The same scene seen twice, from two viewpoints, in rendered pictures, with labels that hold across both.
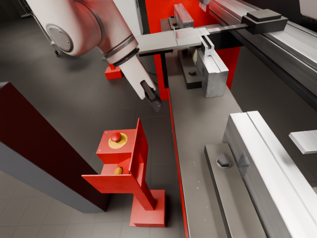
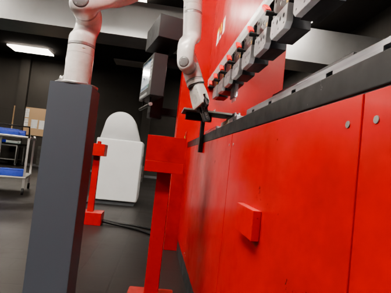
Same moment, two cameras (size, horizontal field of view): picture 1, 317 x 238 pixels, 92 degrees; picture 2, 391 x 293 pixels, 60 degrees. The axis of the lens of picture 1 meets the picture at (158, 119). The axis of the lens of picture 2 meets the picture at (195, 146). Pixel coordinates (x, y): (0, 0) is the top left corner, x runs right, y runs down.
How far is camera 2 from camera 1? 132 cm
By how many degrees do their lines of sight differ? 50
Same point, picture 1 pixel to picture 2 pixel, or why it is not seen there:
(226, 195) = not seen: hidden behind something
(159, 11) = (189, 134)
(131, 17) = (131, 171)
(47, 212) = not seen: outside the picture
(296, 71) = not seen: hidden behind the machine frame
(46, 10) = (186, 52)
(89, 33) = (193, 64)
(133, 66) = (202, 86)
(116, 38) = (198, 74)
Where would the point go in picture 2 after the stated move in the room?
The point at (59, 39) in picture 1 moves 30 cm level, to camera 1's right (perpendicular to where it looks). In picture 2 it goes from (183, 61) to (246, 72)
